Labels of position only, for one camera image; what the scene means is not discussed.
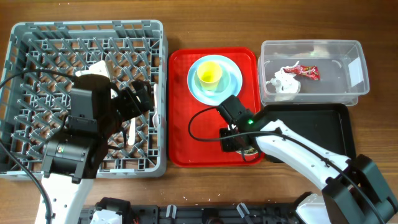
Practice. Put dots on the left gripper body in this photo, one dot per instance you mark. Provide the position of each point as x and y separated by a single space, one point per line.
124 107

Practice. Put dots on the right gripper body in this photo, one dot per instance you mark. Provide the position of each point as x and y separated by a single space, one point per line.
231 144

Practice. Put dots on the mint green bowl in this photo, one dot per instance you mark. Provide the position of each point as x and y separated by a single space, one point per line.
247 151

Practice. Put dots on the white plastic fork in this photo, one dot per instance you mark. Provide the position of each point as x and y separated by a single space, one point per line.
155 118

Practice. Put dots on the white plastic spoon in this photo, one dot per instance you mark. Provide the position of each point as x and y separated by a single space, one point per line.
132 132

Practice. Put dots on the white napkin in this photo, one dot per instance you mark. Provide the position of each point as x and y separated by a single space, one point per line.
285 82

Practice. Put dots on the red candy wrapper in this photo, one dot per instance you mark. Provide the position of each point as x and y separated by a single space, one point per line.
311 72

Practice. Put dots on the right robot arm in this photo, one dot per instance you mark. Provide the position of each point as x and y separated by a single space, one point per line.
353 190

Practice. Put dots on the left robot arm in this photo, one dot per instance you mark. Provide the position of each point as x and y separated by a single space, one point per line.
73 155

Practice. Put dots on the grey dishwasher rack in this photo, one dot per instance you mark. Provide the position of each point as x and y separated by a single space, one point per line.
40 60

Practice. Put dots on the red plastic tray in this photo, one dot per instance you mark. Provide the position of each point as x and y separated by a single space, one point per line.
188 118

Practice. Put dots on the small teal saucer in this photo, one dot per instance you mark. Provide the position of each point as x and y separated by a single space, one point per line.
221 86

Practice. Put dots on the yellow plastic cup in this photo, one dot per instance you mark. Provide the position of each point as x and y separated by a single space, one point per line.
209 74

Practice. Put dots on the light blue plate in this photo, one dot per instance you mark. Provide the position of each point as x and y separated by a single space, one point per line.
233 88

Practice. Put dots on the black plastic tray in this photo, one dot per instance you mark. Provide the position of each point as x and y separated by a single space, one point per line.
327 125

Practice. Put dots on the clear plastic bin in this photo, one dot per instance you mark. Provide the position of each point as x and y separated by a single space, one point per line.
341 63

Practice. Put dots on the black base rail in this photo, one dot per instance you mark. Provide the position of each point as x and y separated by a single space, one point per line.
268 213

